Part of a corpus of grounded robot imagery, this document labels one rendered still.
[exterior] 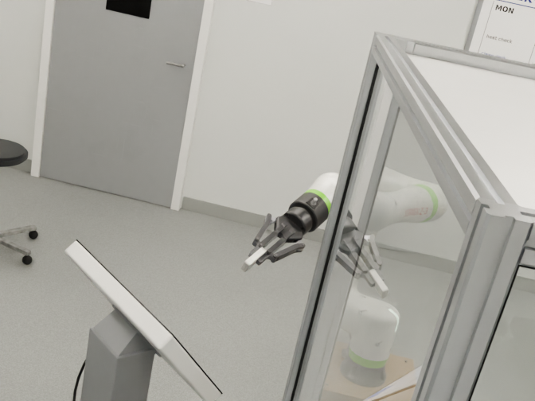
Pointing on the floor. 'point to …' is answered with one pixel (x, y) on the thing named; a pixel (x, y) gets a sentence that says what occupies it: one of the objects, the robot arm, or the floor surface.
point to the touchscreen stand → (115, 372)
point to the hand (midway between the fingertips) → (253, 259)
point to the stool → (15, 155)
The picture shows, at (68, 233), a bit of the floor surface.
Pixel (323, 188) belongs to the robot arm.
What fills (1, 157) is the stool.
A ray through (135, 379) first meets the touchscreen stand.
